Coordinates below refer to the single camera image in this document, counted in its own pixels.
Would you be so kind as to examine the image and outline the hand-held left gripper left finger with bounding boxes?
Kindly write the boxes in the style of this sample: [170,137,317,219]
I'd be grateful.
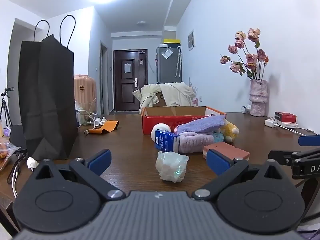
[27,149,127,202]

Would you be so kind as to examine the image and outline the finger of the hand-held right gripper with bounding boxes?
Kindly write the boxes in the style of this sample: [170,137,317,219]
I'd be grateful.
[298,134,320,146]
[268,149,296,166]

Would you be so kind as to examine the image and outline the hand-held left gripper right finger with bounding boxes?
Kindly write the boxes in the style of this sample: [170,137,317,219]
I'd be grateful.
[191,149,288,202]

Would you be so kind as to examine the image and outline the purple fluffy cloth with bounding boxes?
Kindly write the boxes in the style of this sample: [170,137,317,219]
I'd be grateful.
[175,131,216,153]

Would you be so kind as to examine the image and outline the purple towel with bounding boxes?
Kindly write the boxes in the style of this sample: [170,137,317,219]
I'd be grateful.
[176,114,227,134]

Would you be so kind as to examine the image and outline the white plastic bag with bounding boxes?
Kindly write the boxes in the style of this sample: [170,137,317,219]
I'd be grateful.
[155,151,190,183]

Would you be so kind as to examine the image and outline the blue tissue pack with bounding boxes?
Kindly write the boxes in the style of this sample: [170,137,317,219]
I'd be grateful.
[154,129,181,153]

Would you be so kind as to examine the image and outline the white ball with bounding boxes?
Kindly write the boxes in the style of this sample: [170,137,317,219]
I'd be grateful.
[151,124,172,143]

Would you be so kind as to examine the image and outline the red cardboard box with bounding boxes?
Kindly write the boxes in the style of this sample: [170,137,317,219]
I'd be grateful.
[141,106,227,135]

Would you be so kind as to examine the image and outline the red-brown sponge block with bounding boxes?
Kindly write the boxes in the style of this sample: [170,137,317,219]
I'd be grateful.
[202,141,250,162]

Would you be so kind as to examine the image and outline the light blue fluffy cloth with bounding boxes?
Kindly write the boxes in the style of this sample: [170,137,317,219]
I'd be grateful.
[212,130,225,143]

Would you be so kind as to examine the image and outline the orange cloth strip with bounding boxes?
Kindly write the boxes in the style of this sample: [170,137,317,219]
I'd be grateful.
[85,120,120,136]

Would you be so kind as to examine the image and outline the red and white box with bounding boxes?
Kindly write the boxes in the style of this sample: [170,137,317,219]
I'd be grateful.
[274,111,297,123]

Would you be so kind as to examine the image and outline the yellow plush toy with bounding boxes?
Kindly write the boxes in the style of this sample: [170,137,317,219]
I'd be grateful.
[220,119,240,143]

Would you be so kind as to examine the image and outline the white charger plug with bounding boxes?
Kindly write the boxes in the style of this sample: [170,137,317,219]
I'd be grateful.
[94,116,108,127]

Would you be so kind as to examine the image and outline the clear glass jar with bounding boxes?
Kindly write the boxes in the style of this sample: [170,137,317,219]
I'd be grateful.
[75,100,97,127]

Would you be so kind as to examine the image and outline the pink speckled vase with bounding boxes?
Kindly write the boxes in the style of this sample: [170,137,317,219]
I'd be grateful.
[249,79,268,117]

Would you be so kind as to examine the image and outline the small white adapter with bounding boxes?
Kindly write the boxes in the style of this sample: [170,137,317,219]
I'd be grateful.
[27,157,39,170]

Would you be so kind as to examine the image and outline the peach suitcase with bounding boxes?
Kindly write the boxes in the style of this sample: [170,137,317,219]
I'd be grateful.
[74,74,98,117]

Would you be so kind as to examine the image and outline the dark brown door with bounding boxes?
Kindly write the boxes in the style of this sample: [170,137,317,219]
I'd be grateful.
[113,49,148,112]

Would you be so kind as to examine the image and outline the beige coat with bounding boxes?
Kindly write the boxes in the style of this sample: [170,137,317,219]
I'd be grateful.
[132,82,197,115]

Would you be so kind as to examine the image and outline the brown cardboard box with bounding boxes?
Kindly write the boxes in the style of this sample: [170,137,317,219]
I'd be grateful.
[152,92,167,107]

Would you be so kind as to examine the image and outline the black box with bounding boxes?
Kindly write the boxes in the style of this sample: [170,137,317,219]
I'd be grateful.
[9,124,28,153]

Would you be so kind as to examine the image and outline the black paper bag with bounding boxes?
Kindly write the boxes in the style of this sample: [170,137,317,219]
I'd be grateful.
[18,15,80,161]

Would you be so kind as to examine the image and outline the clear plastic snack bag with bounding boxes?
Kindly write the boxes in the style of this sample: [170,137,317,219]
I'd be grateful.
[0,140,22,172]

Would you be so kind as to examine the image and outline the dried pink roses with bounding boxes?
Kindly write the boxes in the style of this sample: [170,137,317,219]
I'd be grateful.
[219,27,269,80]

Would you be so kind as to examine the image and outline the grey refrigerator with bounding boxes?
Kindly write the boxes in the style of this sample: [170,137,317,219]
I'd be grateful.
[156,44,182,84]

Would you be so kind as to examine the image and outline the white folded umbrella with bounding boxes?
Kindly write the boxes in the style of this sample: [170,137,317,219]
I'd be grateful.
[175,46,183,78]

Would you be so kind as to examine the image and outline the black tripod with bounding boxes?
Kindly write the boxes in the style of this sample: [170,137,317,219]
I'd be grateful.
[0,87,15,130]

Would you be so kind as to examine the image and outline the black and white cable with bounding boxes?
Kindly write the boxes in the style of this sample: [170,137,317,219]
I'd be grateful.
[7,152,28,200]

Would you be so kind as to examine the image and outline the white wall panel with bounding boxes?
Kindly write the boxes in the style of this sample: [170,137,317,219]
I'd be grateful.
[187,30,195,51]

